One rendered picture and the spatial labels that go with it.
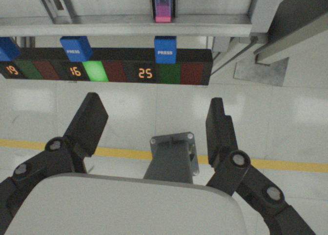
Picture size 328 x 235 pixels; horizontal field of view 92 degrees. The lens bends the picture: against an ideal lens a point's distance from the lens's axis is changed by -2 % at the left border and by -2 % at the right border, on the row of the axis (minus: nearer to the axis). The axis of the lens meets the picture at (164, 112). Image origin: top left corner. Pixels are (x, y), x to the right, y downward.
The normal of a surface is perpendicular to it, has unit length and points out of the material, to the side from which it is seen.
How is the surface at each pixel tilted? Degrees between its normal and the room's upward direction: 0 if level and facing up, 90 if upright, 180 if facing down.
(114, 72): 45
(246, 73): 0
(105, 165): 0
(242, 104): 0
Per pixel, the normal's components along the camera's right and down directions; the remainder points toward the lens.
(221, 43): -0.11, 0.76
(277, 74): -0.10, 0.09
